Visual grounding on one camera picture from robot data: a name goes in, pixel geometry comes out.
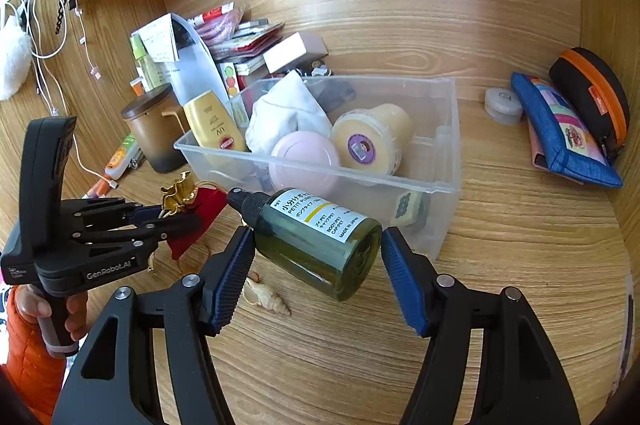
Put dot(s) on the red velvet pouch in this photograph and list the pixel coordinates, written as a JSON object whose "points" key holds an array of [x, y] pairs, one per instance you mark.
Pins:
{"points": [[200, 210]]}

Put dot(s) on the white cardboard box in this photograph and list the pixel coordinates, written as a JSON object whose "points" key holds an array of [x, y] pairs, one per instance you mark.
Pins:
{"points": [[290, 52]]}

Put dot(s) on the pile of red packets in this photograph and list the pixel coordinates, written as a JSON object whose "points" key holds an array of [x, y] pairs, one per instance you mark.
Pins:
{"points": [[250, 40]]}

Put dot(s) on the person's left hand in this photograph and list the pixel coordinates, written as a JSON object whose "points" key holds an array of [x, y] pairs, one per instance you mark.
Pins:
{"points": [[30, 302]]}

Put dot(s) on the white round container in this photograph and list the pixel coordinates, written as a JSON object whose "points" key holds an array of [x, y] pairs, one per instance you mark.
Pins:
{"points": [[502, 105]]}

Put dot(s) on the white fluffy pompom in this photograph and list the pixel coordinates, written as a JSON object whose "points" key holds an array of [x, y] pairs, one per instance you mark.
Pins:
{"points": [[12, 60]]}

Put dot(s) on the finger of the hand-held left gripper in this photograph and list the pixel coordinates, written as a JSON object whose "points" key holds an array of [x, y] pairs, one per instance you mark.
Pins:
{"points": [[175, 227], [147, 214]]}

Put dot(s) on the white box with coloured dots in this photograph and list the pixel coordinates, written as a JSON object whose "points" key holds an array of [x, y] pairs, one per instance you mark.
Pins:
{"points": [[229, 80]]}

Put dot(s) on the pink round case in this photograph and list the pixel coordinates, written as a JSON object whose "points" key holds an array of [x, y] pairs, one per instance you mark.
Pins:
{"points": [[305, 155]]}

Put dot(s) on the white cloth pouch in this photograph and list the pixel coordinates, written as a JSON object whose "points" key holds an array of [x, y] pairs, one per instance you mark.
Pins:
{"points": [[290, 110]]}

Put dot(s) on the brown mug with lid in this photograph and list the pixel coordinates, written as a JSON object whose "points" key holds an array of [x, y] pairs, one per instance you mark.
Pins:
{"points": [[150, 135]]}

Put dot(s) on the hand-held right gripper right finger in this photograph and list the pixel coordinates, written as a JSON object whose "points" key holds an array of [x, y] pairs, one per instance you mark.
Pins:
{"points": [[402, 280]]}

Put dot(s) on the person's left forearm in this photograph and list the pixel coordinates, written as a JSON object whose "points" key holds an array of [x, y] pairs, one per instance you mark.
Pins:
{"points": [[30, 365]]}

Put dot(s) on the cream jar with clear lid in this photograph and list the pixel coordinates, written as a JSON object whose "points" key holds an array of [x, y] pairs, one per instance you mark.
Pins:
{"points": [[380, 125]]}

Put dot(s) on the blue fabric pouch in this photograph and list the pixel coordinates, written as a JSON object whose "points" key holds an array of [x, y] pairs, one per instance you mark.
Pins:
{"points": [[540, 115]]}

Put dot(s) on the clear plastic storage bin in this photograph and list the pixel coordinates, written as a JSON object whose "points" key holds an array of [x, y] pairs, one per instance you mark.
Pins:
{"points": [[440, 185]]}

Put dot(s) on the yellow sunscreen tube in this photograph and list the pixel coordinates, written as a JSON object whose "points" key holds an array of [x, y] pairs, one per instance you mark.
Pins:
{"points": [[212, 120]]}

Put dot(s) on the gold ornament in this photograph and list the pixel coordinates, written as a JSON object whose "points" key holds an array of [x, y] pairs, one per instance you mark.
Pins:
{"points": [[177, 195]]}

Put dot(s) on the black case with orange zipper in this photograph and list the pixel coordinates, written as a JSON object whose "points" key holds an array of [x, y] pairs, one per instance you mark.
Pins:
{"points": [[585, 80]]}

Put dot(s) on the wooden desktop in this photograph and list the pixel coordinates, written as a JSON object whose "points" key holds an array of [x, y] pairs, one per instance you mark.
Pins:
{"points": [[500, 265]]}

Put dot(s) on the white paper receipt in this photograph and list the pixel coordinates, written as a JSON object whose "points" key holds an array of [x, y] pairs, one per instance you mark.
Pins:
{"points": [[160, 37]]}

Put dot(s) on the green and orange tube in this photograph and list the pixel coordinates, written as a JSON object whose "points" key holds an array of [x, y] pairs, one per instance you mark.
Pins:
{"points": [[120, 157]]}

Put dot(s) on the green spray bottle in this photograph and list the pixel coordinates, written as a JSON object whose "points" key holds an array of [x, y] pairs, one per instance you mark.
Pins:
{"points": [[310, 255]]}

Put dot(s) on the beige seashell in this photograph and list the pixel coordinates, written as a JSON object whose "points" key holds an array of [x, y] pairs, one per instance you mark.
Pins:
{"points": [[262, 297]]}

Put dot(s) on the pale green bottle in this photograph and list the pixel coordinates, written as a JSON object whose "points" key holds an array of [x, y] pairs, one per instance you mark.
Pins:
{"points": [[145, 70]]}

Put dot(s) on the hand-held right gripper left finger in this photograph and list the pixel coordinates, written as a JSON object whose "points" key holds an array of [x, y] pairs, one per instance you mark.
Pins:
{"points": [[230, 280]]}

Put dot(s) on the pink wallet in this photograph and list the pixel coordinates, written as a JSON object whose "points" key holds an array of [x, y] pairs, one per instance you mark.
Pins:
{"points": [[537, 155]]}

